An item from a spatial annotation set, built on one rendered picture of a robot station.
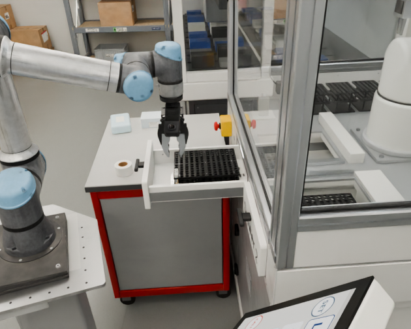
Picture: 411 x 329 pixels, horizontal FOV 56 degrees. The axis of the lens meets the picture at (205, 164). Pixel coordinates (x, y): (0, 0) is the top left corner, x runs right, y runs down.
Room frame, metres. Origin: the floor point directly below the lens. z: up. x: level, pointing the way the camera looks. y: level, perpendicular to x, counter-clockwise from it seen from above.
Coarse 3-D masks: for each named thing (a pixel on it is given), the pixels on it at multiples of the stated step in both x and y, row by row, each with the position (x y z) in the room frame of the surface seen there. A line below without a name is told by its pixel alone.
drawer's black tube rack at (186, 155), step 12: (192, 156) 1.19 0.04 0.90; (204, 156) 1.19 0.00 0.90; (216, 156) 1.19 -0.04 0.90; (228, 156) 1.18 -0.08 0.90; (180, 168) 1.11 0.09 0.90; (192, 168) 1.11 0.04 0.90; (204, 168) 1.11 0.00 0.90; (216, 168) 1.10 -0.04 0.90; (228, 168) 1.10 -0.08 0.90; (180, 180) 1.07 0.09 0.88; (192, 180) 1.09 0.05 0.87; (204, 180) 1.09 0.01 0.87; (216, 180) 1.08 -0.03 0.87; (228, 180) 1.07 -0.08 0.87
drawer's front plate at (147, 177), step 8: (152, 144) 1.26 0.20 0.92; (152, 152) 1.23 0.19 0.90; (152, 160) 1.20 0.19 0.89; (144, 168) 1.08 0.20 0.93; (152, 168) 1.17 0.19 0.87; (144, 176) 1.03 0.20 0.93; (152, 176) 1.14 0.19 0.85; (144, 184) 1.00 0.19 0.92; (152, 184) 1.12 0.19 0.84; (144, 192) 1.00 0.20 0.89; (144, 200) 1.00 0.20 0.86
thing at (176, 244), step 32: (192, 128) 1.70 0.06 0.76; (96, 160) 1.43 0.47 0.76; (96, 192) 1.24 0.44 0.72; (128, 192) 1.25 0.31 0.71; (128, 224) 1.25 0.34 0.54; (160, 224) 1.26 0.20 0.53; (192, 224) 1.26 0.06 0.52; (224, 224) 1.26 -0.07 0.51; (128, 256) 1.25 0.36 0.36; (160, 256) 1.26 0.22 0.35; (192, 256) 1.26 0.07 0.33; (224, 256) 1.26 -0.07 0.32; (128, 288) 1.25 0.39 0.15; (160, 288) 1.26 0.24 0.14; (192, 288) 1.26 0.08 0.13; (224, 288) 1.26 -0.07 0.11
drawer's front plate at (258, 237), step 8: (248, 184) 0.96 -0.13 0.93; (248, 192) 0.92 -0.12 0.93; (248, 200) 0.89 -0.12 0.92; (248, 208) 0.89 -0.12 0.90; (256, 208) 0.85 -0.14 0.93; (256, 216) 0.81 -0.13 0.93; (256, 224) 0.78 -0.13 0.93; (256, 232) 0.75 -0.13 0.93; (256, 240) 0.74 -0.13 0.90; (264, 240) 0.72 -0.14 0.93; (256, 248) 0.74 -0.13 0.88; (264, 248) 0.69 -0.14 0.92; (256, 256) 0.73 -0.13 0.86; (264, 256) 0.69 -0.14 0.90; (256, 264) 0.73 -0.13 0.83; (264, 264) 0.69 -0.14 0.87; (264, 272) 0.69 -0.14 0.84
